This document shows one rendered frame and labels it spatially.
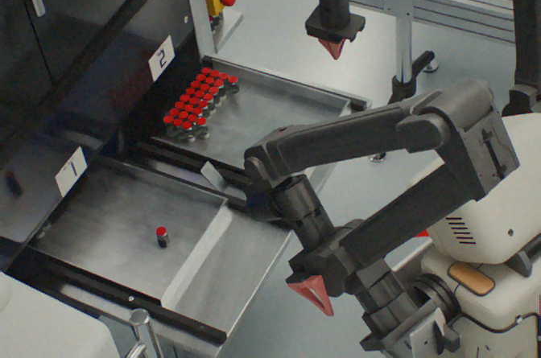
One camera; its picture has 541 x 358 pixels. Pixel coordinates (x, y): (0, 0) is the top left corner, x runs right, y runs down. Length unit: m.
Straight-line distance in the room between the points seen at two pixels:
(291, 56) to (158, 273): 1.78
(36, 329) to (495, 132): 0.58
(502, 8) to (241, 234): 1.25
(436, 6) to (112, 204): 1.29
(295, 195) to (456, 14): 1.59
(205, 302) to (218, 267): 0.08
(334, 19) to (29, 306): 0.97
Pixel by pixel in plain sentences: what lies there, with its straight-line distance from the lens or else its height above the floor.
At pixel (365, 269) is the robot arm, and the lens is 1.52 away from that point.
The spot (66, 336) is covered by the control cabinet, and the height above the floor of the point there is 1.55.
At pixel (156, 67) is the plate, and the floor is 1.01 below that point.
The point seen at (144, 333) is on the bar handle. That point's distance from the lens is 1.26.
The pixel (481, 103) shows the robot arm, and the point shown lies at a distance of 1.26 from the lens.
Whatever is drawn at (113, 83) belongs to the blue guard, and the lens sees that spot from 2.09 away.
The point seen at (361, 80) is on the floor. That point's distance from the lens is 3.57.
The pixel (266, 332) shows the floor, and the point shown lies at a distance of 2.97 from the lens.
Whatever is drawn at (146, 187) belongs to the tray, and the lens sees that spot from 2.17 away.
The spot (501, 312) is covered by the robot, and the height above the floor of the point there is 1.23.
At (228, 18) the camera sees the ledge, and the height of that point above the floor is 0.88.
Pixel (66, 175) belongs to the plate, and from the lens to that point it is 2.04.
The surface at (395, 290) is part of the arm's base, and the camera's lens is 1.53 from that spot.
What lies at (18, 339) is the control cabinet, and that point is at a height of 1.55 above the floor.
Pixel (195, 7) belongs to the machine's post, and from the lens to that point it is 2.30.
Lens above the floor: 2.50
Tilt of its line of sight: 48 degrees down
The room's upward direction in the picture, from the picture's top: 8 degrees counter-clockwise
